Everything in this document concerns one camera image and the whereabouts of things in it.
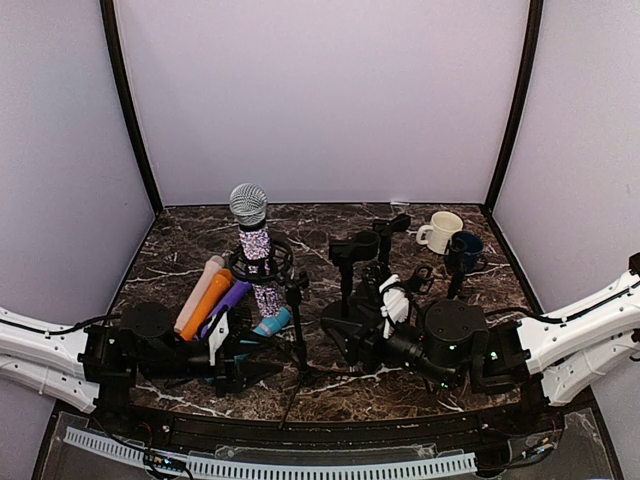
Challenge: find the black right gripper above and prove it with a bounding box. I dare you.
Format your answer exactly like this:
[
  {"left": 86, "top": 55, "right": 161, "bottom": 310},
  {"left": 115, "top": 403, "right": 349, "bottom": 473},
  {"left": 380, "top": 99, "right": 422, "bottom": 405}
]
[{"left": 321, "top": 295, "right": 459, "bottom": 391}]

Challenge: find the light blue microphone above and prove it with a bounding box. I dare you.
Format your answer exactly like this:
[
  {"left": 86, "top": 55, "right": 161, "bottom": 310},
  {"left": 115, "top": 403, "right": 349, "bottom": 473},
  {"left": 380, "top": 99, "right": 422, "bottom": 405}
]
[{"left": 203, "top": 306, "right": 292, "bottom": 385}]

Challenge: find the purple microphone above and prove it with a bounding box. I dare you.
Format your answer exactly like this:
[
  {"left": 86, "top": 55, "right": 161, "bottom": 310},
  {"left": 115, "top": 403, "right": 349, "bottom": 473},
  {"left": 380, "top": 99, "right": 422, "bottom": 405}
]
[{"left": 196, "top": 280, "right": 252, "bottom": 339}]

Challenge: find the black tripod microphone stand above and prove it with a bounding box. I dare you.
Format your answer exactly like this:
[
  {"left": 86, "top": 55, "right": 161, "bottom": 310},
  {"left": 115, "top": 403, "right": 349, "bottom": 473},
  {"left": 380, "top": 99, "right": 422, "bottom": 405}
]
[{"left": 229, "top": 240, "right": 363, "bottom": 431}]

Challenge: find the orange microphone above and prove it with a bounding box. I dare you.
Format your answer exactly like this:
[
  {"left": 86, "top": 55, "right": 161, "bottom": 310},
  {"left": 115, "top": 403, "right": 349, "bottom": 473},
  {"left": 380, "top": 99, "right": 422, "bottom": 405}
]
[{"left": 180, "top": 268, "right": 233, "bottom": 341}]

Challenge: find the black round-base stand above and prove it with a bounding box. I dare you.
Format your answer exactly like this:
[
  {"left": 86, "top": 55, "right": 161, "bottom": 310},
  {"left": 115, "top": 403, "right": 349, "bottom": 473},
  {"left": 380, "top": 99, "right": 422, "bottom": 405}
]
[
  {"left": 372, "top": 213, "right": 411, "bottom": 267},
  {"left": 445, "top": 238, "right": 468, "bottom": 300},
  {"left": 321, "top": 230, "right": 380, "bottom": 338},
  {"left": 407, "top": 265, "right": 434, "bottom": 296}
]

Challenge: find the pink microphone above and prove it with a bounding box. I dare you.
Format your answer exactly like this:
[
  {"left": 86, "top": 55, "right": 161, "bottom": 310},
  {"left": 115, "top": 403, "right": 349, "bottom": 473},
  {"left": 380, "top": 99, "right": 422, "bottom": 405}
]
[{"left": 174, "top": 255, "right": 225, "bottom": 333}]

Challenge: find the glitter silver microphone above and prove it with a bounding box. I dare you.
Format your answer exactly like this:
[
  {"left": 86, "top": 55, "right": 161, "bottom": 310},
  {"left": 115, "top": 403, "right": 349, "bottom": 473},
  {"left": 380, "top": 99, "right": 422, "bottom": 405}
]
[{"left": 229, "top": 183, "right": 282, "bottom": 318}]

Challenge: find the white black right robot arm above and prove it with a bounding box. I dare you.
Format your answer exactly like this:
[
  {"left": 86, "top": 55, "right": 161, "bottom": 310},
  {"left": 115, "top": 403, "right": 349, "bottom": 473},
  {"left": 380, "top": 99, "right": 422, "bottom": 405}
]
[{"left": 320, "top": 255, "right": 639, "bottom": 434}]

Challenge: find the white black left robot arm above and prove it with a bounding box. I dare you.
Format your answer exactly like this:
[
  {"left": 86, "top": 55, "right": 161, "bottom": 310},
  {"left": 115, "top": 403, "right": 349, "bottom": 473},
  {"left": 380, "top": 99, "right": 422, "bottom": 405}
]
[{"left": 1, "top": 303, "right": 282, "bottom": 436}]

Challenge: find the cream ceramic mug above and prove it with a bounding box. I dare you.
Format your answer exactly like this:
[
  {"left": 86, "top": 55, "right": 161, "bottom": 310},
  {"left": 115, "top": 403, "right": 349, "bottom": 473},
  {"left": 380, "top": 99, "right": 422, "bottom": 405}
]
[{"left": 416, "top": 211, "right": 464, "bottom": 255}]

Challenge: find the small circuit board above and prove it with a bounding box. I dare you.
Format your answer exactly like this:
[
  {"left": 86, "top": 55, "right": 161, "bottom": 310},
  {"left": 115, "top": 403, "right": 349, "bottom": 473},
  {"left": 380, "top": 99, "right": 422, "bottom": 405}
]
[{"left": 143, "top": 450, "right": 186, "bottom": 474}]

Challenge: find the dark blue ceramic mug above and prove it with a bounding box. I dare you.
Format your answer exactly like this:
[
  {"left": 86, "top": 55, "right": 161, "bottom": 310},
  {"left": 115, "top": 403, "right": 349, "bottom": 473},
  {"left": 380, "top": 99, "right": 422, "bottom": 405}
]
[{"left": 451, "top": 231, "right": 487, "bottom": 274}]

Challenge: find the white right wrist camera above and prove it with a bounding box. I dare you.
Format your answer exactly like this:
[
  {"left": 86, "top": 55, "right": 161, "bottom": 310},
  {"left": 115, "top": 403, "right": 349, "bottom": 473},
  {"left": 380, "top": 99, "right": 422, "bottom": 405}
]
[{"left": 362, "top": 264, "right": 411, "bottom": 340}]

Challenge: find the white slotted cable duct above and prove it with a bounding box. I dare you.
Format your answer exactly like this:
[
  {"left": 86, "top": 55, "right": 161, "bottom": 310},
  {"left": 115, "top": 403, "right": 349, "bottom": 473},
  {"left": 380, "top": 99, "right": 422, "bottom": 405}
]
[{"left": 63, "top": 427, "right": 477, "bottom": 479}]

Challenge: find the black table edge rail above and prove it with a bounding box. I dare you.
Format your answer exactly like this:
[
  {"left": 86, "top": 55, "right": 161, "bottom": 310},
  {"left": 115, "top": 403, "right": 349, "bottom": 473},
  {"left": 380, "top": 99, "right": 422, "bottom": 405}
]
[{"left": 82, "top": 369, "right": 566, "bottom": 464}]

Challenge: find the black enclosure frame post left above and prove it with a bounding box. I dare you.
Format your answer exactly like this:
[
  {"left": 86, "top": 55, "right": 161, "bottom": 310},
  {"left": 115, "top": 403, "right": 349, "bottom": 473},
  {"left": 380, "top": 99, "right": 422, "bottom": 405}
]
[{"left": 99, "top": 0, "right": 164, "bottom": 217}]

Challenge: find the black enclosure frame post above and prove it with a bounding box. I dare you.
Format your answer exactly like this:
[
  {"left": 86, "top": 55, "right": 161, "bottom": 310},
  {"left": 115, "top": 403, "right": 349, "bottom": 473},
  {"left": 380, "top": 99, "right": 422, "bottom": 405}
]
[
  {"left": 483, "top": 0, "right": 544, "bottom": 216},
  {"left": 99, "top": 0, "right": 164, "bottom": 217}
]

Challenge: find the black enclosure frame post right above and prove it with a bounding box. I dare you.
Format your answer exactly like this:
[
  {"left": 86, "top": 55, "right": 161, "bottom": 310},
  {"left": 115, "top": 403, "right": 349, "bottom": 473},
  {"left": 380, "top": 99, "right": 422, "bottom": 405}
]
[{"left": 483, "top": 0, "right": 544, "bottom": 216}]

